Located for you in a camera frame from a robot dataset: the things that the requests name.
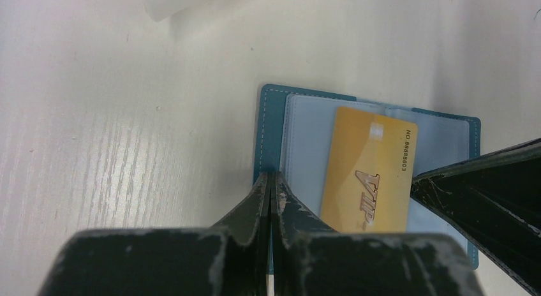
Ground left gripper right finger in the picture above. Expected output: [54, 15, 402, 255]
[271, 172, 482, 295]

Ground gold VIP card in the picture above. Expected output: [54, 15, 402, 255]
[320, 107, 418, 233]

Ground blue leather card holder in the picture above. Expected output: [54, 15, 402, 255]
[254, 84, 481, 267]

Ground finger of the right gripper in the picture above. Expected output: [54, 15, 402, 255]
[410, 139, 540, 295]

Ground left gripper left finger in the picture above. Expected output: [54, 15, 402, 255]
[39, 173, 271, 295]

